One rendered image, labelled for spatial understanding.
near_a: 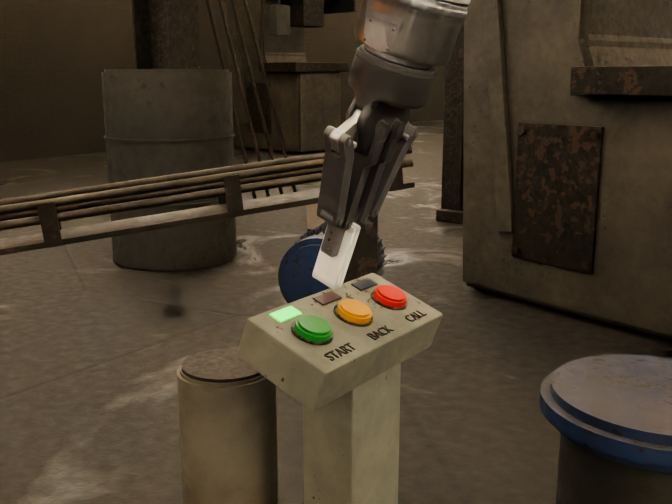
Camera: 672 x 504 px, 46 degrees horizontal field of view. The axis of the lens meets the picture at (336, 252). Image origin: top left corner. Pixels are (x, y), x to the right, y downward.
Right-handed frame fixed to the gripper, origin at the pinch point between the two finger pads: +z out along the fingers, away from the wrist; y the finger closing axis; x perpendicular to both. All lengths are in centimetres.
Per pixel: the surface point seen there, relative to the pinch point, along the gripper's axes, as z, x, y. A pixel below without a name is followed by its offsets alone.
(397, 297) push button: 8.5, 1.5, -14.4
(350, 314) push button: 8.7, 0.8, -5.7
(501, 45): 4, -84, -211
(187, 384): 23.7, -12.1, 2.8
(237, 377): 21.0, -7.8, -0.5
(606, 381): 20, 22, -47
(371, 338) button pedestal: 9.5, 4.4, -5.3
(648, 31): -15, -46, -245
